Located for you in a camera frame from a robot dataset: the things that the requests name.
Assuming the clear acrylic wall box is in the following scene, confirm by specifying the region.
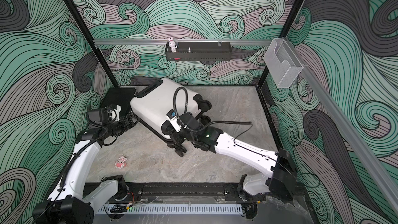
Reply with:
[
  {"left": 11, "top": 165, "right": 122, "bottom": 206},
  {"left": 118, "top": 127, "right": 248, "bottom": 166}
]
[{"left": 264, "top": 38, "right": 303, "bottom": 89}]

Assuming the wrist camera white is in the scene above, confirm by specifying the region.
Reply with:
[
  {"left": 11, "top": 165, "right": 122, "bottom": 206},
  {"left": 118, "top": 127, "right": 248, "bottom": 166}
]
[
  {"left": 166, "top": 109, "right": 181, "bottom": 132},
  {"left": 106, "top": 104, "right": 121, "bottom": 122}
]

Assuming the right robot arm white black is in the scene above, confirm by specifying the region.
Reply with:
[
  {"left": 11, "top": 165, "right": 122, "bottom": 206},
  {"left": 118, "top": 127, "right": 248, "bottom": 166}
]
[{"left": 167, "top": 86, "right": 297, "bottom": 201}]

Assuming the aluminium wall rail back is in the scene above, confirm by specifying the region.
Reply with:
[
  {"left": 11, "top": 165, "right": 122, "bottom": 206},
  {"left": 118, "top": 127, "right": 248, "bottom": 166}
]
[{"left": 93, "top": 38, "right": 272, "bottom": 46}]

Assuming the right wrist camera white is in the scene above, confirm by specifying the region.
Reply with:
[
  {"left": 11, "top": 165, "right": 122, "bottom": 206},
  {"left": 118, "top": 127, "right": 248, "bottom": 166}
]
[{"left": 166, "top": 109, "right": 181, "bottom": 132}]

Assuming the aluminium wall rail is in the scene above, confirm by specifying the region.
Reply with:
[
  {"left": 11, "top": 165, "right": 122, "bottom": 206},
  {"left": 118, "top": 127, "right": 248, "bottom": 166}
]
[
  {"left": 93, "top": 38, "right": 272, "bottom": 46},
  {"left": 284, "top": 38, "right": 398, "bottom": 215}
]

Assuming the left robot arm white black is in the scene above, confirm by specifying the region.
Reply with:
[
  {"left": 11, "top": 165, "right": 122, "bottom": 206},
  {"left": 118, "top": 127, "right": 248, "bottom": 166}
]
[{"left": 32, "top": 104, "right": 140, "bottom": 224}]

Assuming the pink cartoon figure toy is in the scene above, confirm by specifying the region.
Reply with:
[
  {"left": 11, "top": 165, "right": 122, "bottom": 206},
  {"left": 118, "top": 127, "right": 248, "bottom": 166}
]
[{"left": 115, "top": 156, "right": 127, "bottom": 169}]

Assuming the black wall shelf tray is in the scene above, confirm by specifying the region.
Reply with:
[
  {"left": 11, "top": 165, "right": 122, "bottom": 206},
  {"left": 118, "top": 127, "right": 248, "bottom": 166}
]
[{"left": 165, "top": 41, "right": 232, "bottom": 62}]

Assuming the white hard-shell suitcase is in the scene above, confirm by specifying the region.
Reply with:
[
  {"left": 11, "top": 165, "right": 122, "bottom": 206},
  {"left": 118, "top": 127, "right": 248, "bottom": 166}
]
[{"left": 130, "top": 78, "right": 212, "bottom": 157}]

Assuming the black flat case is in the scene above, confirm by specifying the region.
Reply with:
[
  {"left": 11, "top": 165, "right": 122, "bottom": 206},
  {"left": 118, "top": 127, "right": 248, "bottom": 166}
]
[{"left": 100, "top": 88, "right": 136, "bottom": 116}]

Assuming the white bunny figurine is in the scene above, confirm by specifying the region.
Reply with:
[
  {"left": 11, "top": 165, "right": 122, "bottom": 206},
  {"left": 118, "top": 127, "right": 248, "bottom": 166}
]
[{"left": 168, "top": 37, "right": 177, "bottom": 52}]

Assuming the aluminium wall rail right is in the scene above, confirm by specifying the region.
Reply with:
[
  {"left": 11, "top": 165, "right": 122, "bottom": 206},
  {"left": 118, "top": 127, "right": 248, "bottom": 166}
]
[{"left": 284, "top": 38, "right": 398, "bottom": 215}]

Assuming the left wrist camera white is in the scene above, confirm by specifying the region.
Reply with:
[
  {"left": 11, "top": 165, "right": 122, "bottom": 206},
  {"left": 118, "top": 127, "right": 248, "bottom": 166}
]
[{"left": 106, "top": 104, "right": 121, "bottom": 122}]

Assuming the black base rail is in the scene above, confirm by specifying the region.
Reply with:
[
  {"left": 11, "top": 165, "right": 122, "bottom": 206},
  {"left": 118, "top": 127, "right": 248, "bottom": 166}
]
[{"left": 83, "top": 181, "right": 308, "bottom": 202}]

